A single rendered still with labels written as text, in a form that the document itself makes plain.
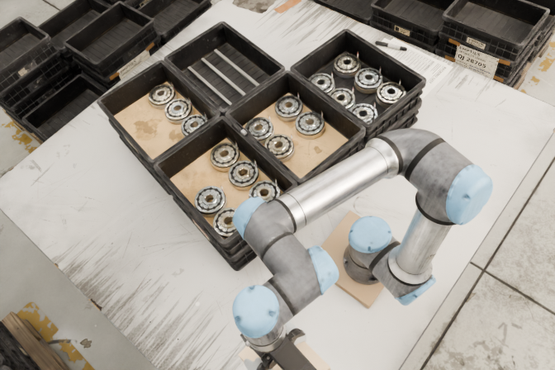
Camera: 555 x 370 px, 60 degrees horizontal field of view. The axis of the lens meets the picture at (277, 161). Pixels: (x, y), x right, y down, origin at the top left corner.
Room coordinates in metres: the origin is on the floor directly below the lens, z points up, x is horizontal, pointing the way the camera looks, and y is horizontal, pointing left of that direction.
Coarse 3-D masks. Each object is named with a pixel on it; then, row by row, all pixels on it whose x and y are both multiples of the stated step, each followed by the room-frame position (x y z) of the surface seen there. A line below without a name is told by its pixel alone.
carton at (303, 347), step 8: (296, 344) 0.27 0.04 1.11; (304, 344) 0.27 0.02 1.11; (240, 352) 0.28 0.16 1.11; (248, 352) 0.27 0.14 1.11; (304, 352) 0.25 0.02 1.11; (312, 352) 0.25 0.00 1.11; (312, 360) 0.23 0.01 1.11; (320, 360) 0.23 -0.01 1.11; (280, 368) 0.23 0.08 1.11; (320, 368) 0.21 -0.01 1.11; (328, 368) 0.21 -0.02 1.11
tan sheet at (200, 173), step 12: (204, 156) 1.03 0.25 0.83; (240, 156) 1.00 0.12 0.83; (192, 168) 0.98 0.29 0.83; (204, 168) 0.97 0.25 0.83; (180, 180) 0.95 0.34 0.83; (192, 180) 0.94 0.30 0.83; (204, 180) 0.93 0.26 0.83; (216, 180) 0.92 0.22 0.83; (228, 180) 0.91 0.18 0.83; (192, 192) 0.89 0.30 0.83; (228, 192) 0.86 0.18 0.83; (240, 192) 0.85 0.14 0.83; (192, 204) 0.84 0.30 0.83; (228, 204) 0.82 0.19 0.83
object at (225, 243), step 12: (216, 120) 1.10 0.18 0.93; (228, 120) 1.09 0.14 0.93; (204, 132) 1.06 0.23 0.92; (240, 132) 1.02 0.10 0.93; (252, 144) 0.96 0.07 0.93; (168, 156) 0.98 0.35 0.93; (264, 156) 0.91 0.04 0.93; (156, 168) 0.94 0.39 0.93; (276, 168) 0.85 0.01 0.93; (168, 180) 0.90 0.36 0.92; (288, 180) 0.80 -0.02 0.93; (180, 192) 0.83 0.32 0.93; (216, 240) 0.65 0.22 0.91; (228, 240) 0.64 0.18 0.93
